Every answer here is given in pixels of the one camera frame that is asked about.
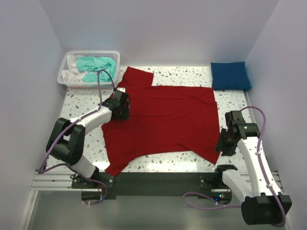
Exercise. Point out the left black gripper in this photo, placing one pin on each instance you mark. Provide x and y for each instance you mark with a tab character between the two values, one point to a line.
125	107

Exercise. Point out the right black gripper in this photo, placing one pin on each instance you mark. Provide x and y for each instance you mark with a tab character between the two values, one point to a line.
224	145

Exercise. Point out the red t shirt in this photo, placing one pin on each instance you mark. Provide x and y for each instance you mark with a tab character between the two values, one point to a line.
162	119

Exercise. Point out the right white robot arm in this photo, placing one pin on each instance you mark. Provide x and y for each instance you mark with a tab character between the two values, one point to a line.
262	201

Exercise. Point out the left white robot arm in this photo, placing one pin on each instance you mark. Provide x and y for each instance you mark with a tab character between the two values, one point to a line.
66	141

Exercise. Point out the teal t shirt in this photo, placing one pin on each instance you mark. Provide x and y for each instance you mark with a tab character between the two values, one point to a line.
90	66

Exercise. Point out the white plastic laundry basket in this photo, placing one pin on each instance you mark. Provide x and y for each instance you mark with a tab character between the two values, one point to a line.
115	55

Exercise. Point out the white t shirt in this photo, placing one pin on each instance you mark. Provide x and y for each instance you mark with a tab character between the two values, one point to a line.
72	74

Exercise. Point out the folded blue t shirt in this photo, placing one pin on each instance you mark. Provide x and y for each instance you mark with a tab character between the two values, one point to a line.
230	76

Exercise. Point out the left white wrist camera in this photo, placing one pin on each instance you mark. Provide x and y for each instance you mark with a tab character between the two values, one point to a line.
121	89

